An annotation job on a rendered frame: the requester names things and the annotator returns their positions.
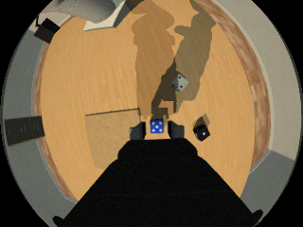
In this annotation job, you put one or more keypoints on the tan square mat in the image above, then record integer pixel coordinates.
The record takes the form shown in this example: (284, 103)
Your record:
(107, 133)

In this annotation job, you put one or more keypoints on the blue die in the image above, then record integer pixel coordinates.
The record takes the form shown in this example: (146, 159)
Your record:
(157, 125)

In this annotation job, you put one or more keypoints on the white die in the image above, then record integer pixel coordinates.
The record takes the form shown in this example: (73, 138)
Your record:
(179, 83)

